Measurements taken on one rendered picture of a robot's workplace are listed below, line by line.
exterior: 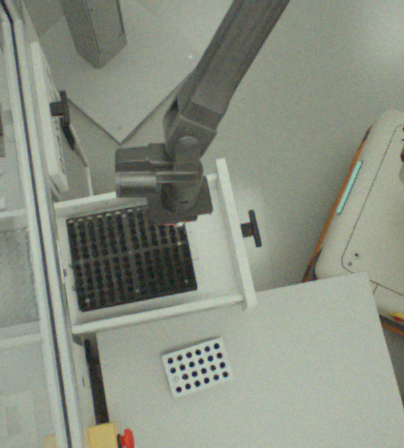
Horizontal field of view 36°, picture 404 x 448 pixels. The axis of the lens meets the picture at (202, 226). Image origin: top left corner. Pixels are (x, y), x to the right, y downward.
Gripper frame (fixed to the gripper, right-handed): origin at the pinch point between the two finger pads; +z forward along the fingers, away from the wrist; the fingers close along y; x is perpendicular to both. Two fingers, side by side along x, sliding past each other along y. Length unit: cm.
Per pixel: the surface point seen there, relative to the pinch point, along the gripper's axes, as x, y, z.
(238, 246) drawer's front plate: 4.7, -11.6, 7.5
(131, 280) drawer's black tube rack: 6.3, 8.4, 15.4
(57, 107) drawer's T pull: -29.4, 18.2, 10.2
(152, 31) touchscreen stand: -104, -14, 91
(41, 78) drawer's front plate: -35.1, 20.6, 8.4
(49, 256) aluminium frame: 2.7, 22.1, 4.4
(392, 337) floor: 18, -76, 96
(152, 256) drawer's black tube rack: 3.2, 4.1, 11.7
